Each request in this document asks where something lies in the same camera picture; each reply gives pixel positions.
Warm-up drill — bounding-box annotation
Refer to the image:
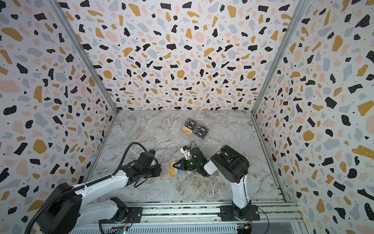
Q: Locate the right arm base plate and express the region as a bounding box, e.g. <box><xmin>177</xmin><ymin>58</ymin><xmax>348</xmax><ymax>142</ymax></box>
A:
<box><xmin>218</xmin><ymin>204</ymin><xmax>260</xmax><ymax>221</ymax></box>

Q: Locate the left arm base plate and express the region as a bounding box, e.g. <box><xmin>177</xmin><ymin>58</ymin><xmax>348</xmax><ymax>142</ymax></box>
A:
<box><xmin>102</xmin><ymin>207</ymin><xmax>143</xmax><ymax>225</ymax></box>

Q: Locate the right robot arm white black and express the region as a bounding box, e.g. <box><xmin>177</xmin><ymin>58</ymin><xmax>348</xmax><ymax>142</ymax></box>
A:
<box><xmin>172</xmin><ymin>145</ymin><xmax>252</xmax><ymax>219</ymax></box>

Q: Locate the black card top left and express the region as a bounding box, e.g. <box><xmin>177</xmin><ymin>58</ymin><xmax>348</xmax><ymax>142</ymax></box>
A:
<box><xmin>185</xmin><ymin>118</ymin><xmax>198</xmax><ymax>131</ymax></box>

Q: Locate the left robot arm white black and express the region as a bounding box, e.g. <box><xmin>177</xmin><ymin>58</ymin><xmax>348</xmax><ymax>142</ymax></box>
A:
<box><xmin>36</xmin><ymin>150</ymin><xmax>162</xmax><ymax>234</ymax></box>

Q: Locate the black card top right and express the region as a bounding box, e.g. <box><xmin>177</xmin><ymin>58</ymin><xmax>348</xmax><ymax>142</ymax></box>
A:
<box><xmin>194</xmin><ymin>124</ymin><xmax>209</xmax><ymax>140</ymax></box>

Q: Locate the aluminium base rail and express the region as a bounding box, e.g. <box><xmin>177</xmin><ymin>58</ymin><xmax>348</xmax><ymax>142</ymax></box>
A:
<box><xmin>71</xmin><ymin>199</ymin><xmax>308</xmax><ymax>234</ymax></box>

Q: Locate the clear acrylic card tray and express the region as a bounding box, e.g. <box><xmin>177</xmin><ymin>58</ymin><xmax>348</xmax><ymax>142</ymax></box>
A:
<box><xmin>181</xmin><ymin>118</ymin><xmax>210</xmax><ymax>141</ymax></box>

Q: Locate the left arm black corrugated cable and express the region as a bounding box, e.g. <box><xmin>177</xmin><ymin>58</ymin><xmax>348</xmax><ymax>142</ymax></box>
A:
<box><xmin>24</xmin><ymin>141</ymin><xmax>151</xmax><ymax>234</ymax></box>

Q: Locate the black card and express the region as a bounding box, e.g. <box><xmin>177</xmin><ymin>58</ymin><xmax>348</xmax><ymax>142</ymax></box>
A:
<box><xmin>194</xmin><ymin>124</ymin><xmax>209</xmax><ymax>140</ymax></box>
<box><xmin>185</xmin><ymin>118</ymin><xmax>198</xmax><ymax>131</ymax></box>

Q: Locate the pink leather card holder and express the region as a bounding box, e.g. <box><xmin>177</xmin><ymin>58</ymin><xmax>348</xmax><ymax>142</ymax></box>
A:
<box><xmin>160</xmin><ymin>161</ymin><xmax>187</xmax><ymax>180</ymax></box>

